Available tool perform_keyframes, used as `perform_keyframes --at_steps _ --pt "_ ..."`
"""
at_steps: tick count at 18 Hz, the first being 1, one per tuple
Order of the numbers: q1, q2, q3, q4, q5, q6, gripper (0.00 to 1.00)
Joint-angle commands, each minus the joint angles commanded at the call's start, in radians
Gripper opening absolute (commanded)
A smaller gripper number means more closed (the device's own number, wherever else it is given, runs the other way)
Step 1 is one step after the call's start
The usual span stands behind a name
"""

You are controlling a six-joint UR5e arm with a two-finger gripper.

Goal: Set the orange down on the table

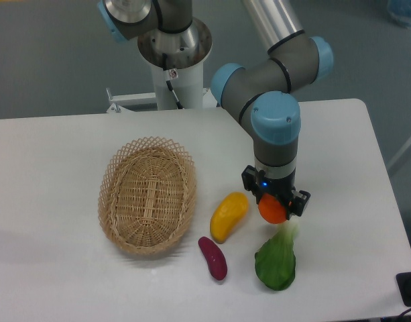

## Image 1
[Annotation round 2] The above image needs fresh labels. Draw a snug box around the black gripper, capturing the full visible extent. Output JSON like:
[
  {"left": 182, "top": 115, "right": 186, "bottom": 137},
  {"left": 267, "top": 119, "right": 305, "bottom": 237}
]
[{"left": 241, "top": 165, "right": 310, "bottom": 220}]

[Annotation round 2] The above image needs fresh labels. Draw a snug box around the orange fruit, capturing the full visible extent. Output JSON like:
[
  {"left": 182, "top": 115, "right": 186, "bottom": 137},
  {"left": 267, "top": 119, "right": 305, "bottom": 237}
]
[{"left": 258, "top": 194, "right": 286, "bottom": 224}]

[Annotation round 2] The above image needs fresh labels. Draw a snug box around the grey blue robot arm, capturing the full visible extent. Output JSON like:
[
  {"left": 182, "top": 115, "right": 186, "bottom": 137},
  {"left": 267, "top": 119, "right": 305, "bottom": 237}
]
[{"left": 97, "top": 1, "right": 334, "bottom": 223}]

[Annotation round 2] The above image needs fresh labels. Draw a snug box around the yellow mango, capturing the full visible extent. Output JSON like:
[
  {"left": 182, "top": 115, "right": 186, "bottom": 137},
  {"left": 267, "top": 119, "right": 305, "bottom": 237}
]
[{"left": 210, "top": 192, "right": 249, "bottom": 244}]

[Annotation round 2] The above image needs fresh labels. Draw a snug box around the green bok choy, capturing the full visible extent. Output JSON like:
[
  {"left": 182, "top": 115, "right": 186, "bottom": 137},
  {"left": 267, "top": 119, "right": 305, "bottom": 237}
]
[{"left": 255, "top": 220, "right": 298, "bottom": 291}]

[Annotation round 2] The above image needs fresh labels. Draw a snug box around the purple sweet potato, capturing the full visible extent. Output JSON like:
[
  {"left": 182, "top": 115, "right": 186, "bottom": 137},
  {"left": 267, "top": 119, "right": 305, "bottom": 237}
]
[{"left": 198, "top": 236, "right": 228, "bottom": 281}]

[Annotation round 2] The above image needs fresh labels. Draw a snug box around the woven wicker basket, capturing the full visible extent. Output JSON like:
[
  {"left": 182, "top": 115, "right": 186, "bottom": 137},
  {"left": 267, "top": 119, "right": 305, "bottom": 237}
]
[{"left": 98, "top": 137, "right": 196, "bottom": 256}]

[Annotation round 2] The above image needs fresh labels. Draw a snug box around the black device at edge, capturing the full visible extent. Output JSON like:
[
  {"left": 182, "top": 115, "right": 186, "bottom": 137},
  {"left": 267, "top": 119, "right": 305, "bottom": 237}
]
[{"left": 396, "top": 272, "right": 411, "bottom": 307}]

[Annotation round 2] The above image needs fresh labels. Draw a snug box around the blue bag in background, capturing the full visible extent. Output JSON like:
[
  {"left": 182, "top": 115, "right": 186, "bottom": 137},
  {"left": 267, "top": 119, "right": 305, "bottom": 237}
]
[{"left": 387, "top": 0, "right": 411, "bottom": 29}]

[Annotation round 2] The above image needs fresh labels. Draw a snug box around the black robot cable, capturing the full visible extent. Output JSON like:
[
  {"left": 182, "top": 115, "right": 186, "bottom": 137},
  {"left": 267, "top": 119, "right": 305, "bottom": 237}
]
[{"left": 162, "top": 52, "right": 184, "bottom": 110}]

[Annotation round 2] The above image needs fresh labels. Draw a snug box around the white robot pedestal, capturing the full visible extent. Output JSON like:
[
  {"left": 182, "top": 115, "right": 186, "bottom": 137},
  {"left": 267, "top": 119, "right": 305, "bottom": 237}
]
[{"left": 105, "top": 18, "right": 223, "bottom": 113}]

